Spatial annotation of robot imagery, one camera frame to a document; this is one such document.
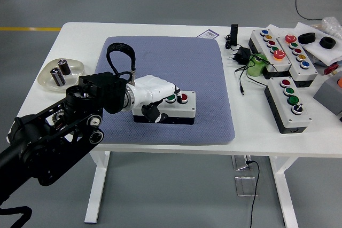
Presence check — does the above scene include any clear plastic floor cover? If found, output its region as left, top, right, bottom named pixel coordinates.
left=234, top=176, right=259, bottom=198

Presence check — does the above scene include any grey four-button control box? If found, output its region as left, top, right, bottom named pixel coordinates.
left=131, top=90, right=197, bottom=125

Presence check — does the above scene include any white flat board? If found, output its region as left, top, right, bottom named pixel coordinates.
left=295, top=21, right=342, bottom=67

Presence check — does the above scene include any green plastic cup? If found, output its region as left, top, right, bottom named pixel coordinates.
left=246, top=53, right=269, bottom=78

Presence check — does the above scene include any brown cylinder with silver cap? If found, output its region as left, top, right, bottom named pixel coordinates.
left=58, top=58, right=72, bottom=76
left=50, top=67, right=66, bottom=87

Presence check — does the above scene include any grey box with selector switch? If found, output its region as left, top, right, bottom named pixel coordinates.
left=264, top=77, right=313, bottom=135

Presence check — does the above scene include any white and black robot left hand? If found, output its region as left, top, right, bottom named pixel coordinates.
left=130, top=75, right=185, bottom=124

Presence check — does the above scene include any white table leg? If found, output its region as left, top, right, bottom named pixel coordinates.
left=84, top=150, right=112, bottom=225
left=268, top=155, right=299, bottom=228

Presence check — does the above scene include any purple-edged label card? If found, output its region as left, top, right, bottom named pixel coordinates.
left=198, top=29, right=220, bottom=39

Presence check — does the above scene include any black upright small device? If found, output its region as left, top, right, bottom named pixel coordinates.
left=230, top=23, right=239, bottom=47

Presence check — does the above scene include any black power adapter plug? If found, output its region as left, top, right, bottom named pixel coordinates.
left=228, top=46, right=252, bottom=65

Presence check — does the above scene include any black foam ring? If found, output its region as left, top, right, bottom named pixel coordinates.
left=320, top=36, right=337, bottom=50
left=298, top=32, right=316, bottom=44

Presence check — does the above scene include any cream shallow dish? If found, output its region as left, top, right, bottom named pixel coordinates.
left=37, top=58, right=86, bottom=93

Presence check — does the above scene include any blue-grey padded mat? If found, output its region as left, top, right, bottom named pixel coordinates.
left=96, top=35, right=236, bottom=145

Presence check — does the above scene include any grey box with orange button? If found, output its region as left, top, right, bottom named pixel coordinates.
left=313, top=70, right=342, bottom=116

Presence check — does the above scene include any black adapter cord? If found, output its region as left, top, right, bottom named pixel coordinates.
left=234, top=54, right=276, bottom=97

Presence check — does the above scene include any red mushroom button part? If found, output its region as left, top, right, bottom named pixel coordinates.
left=323, top=62, right=339, bottom=76

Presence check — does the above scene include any clear plastic bag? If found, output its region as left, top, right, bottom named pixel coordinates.
left=311, top=16, right=342, bottom=36

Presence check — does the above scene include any thin black cord bundle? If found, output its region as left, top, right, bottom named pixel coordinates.
left=223, top=33, right=243, bottom=52

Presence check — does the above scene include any black cable under table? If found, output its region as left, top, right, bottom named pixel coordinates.
left=245, top=160, right=261, bottom=228

